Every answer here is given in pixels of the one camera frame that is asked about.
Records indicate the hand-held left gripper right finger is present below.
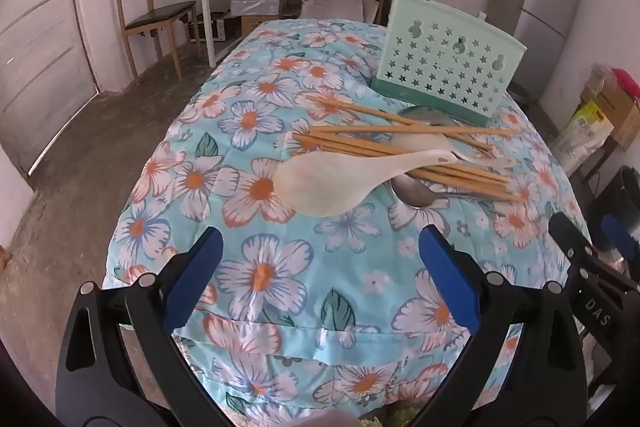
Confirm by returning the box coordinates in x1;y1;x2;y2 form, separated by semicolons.
415;226;589;427

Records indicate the metal spoon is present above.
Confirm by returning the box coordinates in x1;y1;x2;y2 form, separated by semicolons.
390;177;481;208

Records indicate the blue floral blanket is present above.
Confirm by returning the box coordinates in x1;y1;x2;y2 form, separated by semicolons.
102;18;593;427

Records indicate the wooden chair with black seat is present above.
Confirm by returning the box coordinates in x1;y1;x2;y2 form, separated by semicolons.
116;0;201;86

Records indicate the pile of wooden chopsticks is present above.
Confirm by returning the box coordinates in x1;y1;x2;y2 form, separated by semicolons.
291;94;526;202

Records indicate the white wooden door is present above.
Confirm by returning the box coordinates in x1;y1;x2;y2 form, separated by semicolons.
0;0;98;178

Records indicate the large white rice spoon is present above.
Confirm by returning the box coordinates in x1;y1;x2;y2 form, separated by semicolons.
274;149;471;217

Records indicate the small cardboard box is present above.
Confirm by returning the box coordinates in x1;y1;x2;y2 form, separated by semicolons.
241;14;271;38

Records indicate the green plastic utensil holder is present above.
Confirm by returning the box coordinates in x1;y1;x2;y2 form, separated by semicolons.
371;0;528;128

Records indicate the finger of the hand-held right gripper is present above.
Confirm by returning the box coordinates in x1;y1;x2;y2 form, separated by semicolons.
548;212;640;343
602;214;640;260

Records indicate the pink plastic bag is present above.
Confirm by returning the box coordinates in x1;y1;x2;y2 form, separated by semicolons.
612;68;640;98

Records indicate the plastic-wrapped box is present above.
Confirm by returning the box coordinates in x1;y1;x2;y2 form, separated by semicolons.
229;0;288;18

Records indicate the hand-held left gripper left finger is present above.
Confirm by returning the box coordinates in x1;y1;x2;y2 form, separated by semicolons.
54;226;236;427

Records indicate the white sack with yellow print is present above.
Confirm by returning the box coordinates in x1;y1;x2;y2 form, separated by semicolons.
550;99;613;178

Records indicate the metal trash can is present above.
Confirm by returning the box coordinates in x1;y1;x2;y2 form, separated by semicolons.
507;83;533;105

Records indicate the clear plastic bag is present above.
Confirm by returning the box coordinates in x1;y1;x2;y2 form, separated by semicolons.
590;64;621;92

